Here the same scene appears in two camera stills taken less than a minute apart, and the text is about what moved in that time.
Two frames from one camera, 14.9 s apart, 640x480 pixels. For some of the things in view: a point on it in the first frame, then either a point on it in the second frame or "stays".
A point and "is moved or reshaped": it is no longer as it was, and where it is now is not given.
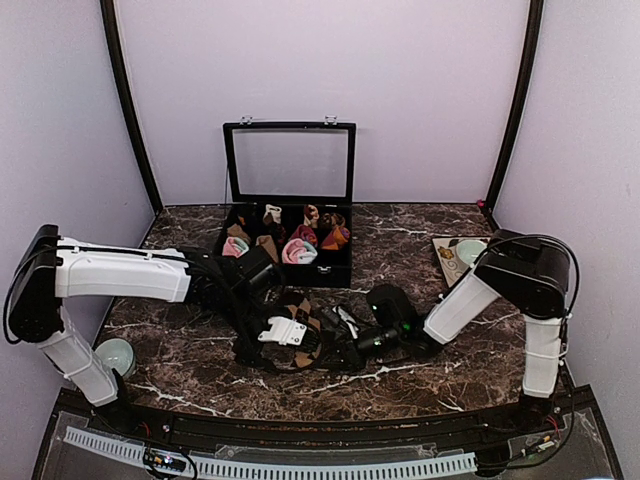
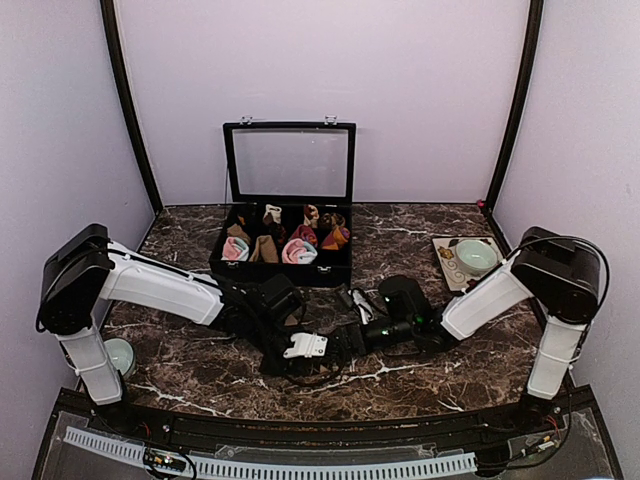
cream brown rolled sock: [272, 214] stays
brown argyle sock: [307, 315] is moved or reshaped
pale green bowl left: [117, 354] stays
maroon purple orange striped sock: [336, 237] stays
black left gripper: [250, 355] to [294, 366]
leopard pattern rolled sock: [330, 219] stays
